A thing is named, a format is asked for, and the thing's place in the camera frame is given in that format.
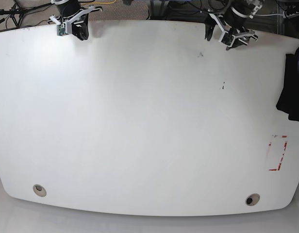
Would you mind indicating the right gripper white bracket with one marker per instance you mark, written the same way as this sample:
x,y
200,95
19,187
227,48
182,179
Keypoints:
x,y
73,18

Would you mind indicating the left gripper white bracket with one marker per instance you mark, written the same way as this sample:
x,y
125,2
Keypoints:
x,y
231,23

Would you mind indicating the black graphic T-shirt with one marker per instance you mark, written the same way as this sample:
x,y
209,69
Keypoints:
x,y
289,98

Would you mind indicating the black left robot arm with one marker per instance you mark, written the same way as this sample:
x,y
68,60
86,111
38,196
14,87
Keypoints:
x,y
253,5

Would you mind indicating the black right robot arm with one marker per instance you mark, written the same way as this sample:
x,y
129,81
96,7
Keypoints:
x,y
73,18

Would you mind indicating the white power strip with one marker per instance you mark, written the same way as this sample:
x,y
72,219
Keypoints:
x,y
291,12

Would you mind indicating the black tripod stand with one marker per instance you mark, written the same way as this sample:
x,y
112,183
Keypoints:
x,y
17,13

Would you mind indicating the red tape rectangle marking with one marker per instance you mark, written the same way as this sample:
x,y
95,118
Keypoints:
x,y
275,152

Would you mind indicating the left table grommet hole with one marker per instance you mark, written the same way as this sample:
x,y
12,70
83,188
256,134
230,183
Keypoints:
x,y
39,190

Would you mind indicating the table grommet hole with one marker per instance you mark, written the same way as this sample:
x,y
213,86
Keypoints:
x,y
39,190
252,199

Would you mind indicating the right table grommet hole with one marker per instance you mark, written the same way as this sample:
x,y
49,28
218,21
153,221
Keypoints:
x,y
252,199

